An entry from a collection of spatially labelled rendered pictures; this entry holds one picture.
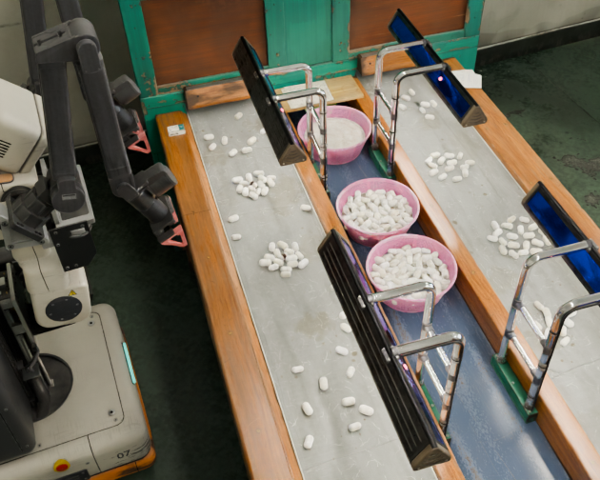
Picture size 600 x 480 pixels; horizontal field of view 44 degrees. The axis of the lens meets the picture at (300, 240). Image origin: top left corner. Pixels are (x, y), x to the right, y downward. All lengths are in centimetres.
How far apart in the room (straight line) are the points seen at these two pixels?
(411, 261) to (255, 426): 72
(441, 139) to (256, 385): 121
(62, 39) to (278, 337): 97
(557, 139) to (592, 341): 205
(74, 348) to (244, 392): 98
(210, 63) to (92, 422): 132
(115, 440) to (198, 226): 74
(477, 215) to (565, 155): 160
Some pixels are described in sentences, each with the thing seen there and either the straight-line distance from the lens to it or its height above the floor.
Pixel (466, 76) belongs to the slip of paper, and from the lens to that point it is 300.
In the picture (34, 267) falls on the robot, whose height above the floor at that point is 90.
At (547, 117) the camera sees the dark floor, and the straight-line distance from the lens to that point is 420.
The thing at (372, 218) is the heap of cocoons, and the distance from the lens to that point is 236.
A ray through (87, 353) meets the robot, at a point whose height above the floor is 28.
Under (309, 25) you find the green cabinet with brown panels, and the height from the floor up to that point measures 101.
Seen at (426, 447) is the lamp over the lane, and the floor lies 110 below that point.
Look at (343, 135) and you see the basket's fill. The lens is 270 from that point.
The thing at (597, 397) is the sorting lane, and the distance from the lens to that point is 205.
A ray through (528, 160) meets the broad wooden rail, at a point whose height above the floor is 76.
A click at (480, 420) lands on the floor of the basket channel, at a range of 201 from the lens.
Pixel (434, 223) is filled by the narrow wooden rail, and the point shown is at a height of 76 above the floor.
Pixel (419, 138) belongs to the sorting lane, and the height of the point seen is 74.
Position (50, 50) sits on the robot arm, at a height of 161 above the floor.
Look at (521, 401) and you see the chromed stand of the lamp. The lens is 202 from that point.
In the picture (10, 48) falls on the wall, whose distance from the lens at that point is 358.
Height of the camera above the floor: 236
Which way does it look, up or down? 45 degrees down
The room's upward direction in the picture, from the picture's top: 3 degrees counter-clockwise
